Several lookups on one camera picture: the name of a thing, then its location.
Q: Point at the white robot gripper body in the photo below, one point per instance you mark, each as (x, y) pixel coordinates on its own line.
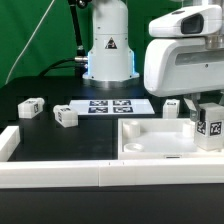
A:
(182, 66)

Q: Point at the white fence wall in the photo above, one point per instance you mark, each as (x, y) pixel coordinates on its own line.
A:
(110, 173)
(9, 140)

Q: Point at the white left fence wall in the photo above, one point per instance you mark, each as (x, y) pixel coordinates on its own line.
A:
(9, 140)

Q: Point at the green backdrop cloth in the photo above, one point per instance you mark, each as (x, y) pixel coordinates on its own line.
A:
(37, 33)

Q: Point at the white square tabletop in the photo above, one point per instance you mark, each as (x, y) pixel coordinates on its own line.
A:
(148, 138)

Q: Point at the white front fence wall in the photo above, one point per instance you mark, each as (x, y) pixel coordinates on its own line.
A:
(110, 173)

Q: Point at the white marker sheet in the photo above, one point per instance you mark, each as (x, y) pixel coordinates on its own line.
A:
(112, 107)

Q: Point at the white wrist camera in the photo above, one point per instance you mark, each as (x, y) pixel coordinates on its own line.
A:
(188, 21)

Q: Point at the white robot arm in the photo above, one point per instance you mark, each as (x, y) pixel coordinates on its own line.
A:
(111, 61)

